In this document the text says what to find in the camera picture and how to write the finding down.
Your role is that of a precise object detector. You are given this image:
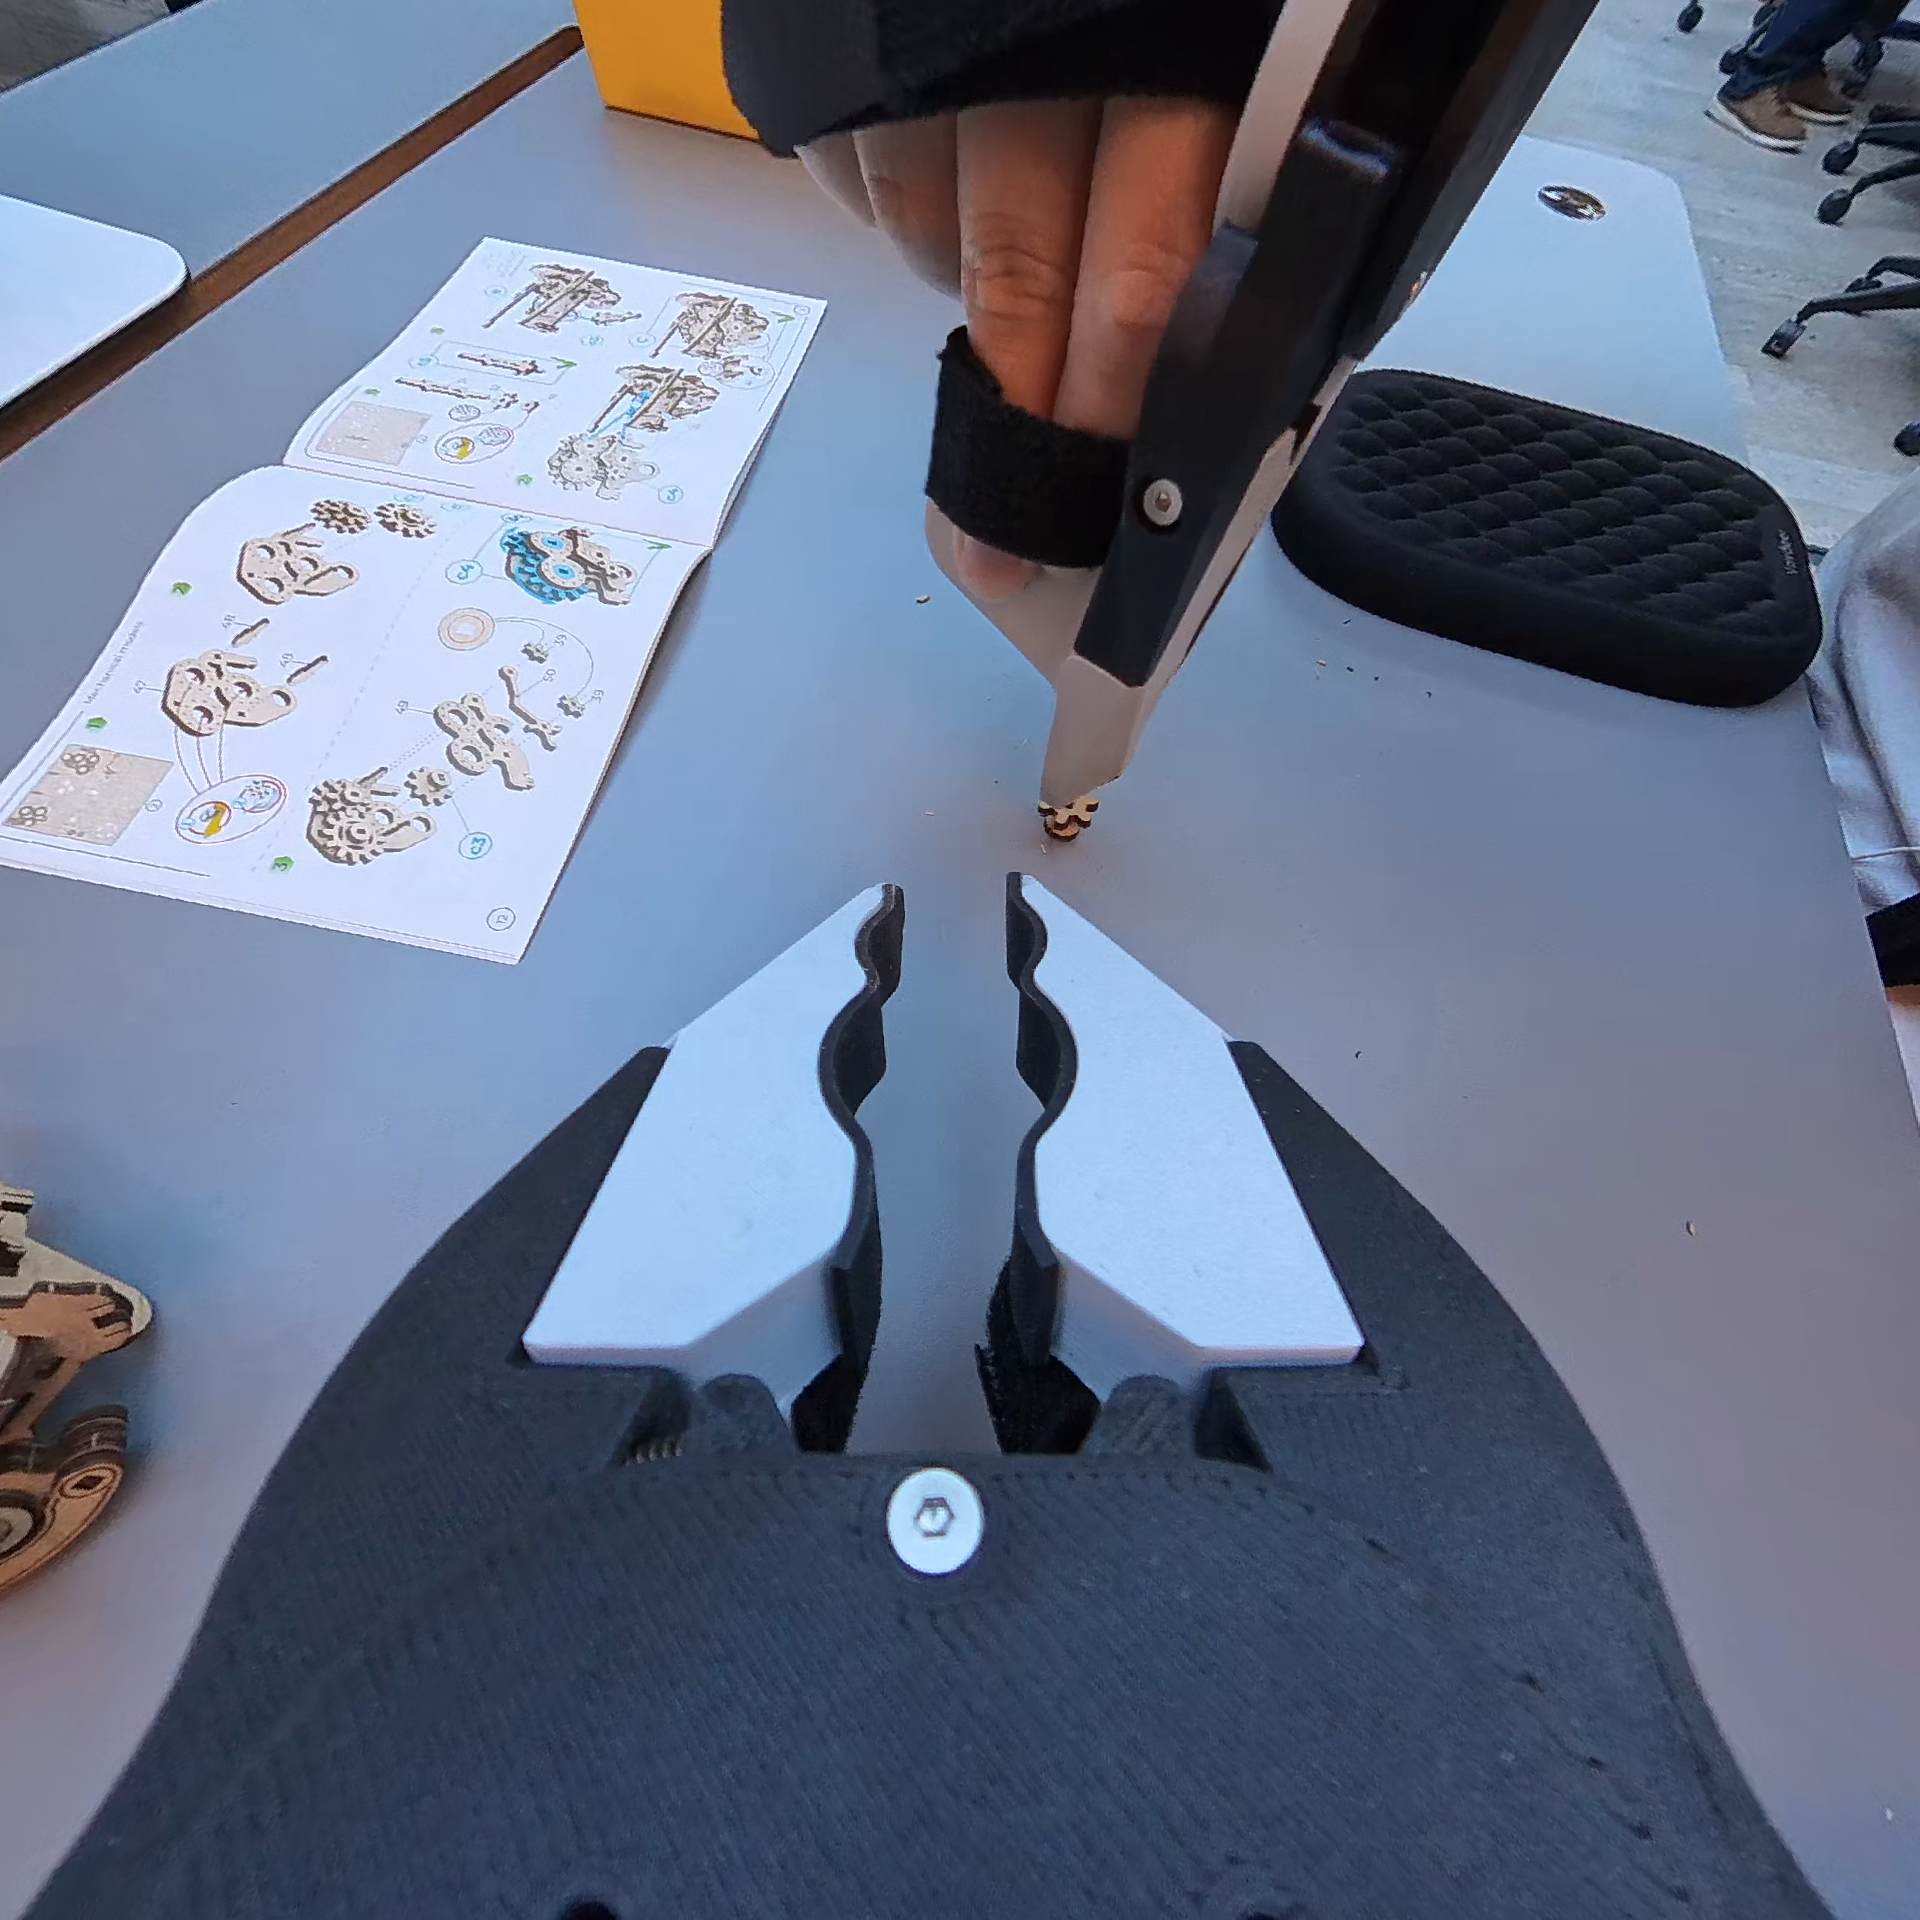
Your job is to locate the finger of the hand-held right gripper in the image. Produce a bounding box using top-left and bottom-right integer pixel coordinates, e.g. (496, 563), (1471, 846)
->
(1160, 368), (1361, 681)
(1040, 598), (1168, 818)

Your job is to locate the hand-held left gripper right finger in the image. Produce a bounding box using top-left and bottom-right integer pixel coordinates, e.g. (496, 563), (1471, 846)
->
(984, 872), (1368, 1454)

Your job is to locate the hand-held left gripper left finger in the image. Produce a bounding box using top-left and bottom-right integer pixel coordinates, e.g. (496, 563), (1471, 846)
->
(520, 885), (907, 1454)

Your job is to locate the person's right hand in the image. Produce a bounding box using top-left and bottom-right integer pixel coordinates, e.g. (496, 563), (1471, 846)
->
(795, 102), (1248, 606)

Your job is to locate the black honeycomb cushion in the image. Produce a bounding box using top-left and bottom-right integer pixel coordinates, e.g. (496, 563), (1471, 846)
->
(1271, 368), (1824, 711)

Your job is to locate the black office chair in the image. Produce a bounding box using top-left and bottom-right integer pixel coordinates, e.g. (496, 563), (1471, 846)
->
(1762, 104), (1920, 361)

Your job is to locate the assembly instruction booklet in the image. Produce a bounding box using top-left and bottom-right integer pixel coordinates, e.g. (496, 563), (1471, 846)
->
(0, 237), (830, 965)

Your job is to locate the dark wooden model assembly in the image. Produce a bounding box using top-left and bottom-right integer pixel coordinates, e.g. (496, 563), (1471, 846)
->
(0, 1183), (155, 1595)

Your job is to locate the yellow plastic bin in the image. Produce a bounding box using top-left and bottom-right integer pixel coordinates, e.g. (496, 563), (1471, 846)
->
(574, 0), (768, 139)

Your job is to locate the wooden document stand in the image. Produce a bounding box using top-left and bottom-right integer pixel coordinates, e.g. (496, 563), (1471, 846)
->
(0, 194), (191, 409)

